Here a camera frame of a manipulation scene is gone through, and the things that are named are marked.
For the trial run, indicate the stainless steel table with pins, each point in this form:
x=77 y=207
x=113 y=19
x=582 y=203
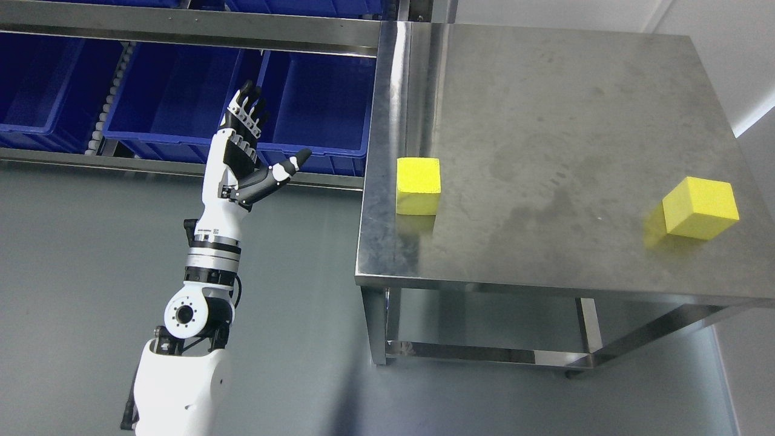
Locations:
x=556 y=149

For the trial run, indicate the metal shelf rack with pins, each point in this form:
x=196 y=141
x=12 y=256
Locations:
x=303 y=34

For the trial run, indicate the blue bin upper row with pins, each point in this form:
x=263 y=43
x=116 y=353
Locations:
x=326 y=9

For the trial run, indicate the blue bin lower right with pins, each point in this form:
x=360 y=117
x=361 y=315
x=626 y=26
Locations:
x=319 y=102

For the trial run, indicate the blue bin lower left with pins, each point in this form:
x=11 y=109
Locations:
x=53 y=90

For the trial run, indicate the yellow foam block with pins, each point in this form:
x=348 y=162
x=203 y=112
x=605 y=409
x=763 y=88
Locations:
x=418 y=186
x=700 y=208

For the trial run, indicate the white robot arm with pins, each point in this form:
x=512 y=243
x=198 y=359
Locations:
x=184 y=371

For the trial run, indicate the blue bin lower middle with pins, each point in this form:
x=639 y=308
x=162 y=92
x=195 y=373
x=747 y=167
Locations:
x=171 y=98

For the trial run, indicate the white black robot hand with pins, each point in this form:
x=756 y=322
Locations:
x=235 y=178

